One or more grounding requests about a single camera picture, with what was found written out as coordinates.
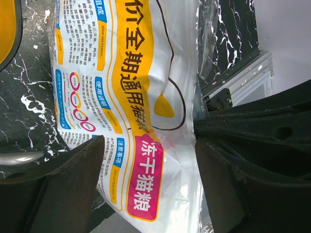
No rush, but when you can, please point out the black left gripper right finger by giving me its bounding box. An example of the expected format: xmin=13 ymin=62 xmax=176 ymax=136
xmin=195 ymin=138 xmax=311 ymax=233

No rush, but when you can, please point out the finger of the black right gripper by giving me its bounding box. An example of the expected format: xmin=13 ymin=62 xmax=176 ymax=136
xmin=194 ymin=81 xmax=311 ymax=180

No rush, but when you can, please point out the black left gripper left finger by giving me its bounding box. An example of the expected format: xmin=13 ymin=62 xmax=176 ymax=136
xmin=0 ymin=136 xmax=104 ymax=233

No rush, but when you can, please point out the silver metal scoop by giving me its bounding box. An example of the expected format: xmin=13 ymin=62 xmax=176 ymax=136
xmin=0 ymin=151 xmax=44 ymax=166

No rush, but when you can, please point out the pink white pet food bag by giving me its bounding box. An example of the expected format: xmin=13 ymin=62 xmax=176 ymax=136
xmin=48 ymin=0 xmax=203 ymax=233

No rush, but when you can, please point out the yellow double pet bowl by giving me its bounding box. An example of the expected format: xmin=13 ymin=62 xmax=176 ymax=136
xmin=0 ymin=0 xmax=22 ymax=70

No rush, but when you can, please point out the aluminium frame rail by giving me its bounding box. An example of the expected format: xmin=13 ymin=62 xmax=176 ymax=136
xmin=204 ymin=51 xmax=274 ymax=112

